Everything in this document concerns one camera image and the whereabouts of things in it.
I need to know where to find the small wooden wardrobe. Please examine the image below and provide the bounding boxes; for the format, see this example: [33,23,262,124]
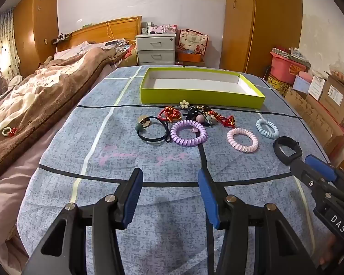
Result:
[13,0,59,76]

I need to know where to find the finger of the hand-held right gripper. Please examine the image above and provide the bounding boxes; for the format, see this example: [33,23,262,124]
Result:
[289,158,323,191]
[305,154,338,183]

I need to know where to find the wooden headboard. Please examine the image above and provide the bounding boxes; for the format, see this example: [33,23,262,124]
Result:
[59,16,142,52]

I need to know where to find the pink bed sheet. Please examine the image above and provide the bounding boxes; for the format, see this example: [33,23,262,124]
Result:
[0,63,118,265]

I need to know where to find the cartoon figure hair tie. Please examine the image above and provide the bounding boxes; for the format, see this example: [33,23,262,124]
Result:
[203,114,219,127]

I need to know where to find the blue spiral hair tie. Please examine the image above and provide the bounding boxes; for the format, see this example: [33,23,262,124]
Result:
[256,118,280,138]

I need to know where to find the orange box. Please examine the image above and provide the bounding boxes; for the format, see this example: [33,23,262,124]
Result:
[176,52,205,63]

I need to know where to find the pink plastic bucket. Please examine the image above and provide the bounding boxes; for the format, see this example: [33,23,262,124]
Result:
[269,51,309,85]

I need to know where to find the light blue round box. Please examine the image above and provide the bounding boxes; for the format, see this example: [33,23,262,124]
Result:
[292,71,313,93]

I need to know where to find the dotted curtain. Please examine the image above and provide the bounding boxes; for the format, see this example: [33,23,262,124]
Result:
[0,7,21,76]

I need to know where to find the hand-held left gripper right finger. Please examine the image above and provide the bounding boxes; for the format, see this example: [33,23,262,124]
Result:
[197,168,319,275]

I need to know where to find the black hair tie green bead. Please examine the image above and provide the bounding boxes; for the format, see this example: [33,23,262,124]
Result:
[135,115,172,144]

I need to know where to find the flat cardboard box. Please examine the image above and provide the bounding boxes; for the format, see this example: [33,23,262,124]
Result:
[284,87,344,157]

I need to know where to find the green cardboard box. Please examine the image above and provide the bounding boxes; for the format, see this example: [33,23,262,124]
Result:
[140,67,266,109]

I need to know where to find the brown cardboard box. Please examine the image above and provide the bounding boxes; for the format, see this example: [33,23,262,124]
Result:
[318,70,344,127]

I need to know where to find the person's right hand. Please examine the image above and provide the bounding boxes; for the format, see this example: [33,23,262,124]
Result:
[318,232,343,267]

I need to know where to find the pink spiral hair tie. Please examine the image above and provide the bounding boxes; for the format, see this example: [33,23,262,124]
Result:
[227,127,259,154]

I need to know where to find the grey drawer nightstand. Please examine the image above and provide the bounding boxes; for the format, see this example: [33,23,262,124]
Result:
[135,32,177,66]

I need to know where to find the black wristband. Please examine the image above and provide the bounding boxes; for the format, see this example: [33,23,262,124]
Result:
[272,136,303,166]

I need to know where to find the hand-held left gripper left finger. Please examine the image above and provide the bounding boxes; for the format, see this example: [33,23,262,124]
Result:
[23,168,144,275]

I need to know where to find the red knotted bracelet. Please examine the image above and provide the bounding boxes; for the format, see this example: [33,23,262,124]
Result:
[217,116,237,128]
[159,106,184,122]

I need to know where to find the yellow floral box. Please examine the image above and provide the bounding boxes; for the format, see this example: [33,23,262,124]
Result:
[266,73,293,93]

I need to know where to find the purple spiral hair tie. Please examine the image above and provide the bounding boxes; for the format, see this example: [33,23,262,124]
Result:
[170,120,208,147]

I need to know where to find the pink items on nightstand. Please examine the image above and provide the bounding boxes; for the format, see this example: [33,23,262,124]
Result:
[142,22,178,35]

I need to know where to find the red patterned gift bag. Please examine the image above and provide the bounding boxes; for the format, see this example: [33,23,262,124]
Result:
[178,29,209,57]

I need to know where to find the brown blanket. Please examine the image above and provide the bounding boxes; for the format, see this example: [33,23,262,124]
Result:
[0,46,119,184]

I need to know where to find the dark hair ties with charms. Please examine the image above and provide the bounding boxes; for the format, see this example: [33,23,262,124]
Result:
[185,107,202,121]

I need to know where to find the large wooden wardrobe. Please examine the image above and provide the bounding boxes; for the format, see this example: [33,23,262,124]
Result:
[219,0,304,78]

